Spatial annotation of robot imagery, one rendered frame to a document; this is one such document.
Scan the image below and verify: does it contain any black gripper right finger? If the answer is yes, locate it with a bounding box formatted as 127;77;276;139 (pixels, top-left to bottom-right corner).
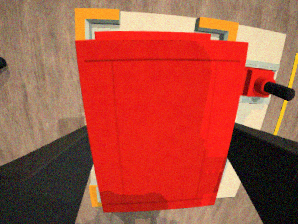
227;123;298;224

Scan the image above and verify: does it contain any cream flat base plate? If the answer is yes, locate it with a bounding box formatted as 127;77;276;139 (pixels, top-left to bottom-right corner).
74;8;286;208

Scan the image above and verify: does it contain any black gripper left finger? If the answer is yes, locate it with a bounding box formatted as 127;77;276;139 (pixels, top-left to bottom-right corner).
0;125;93;224

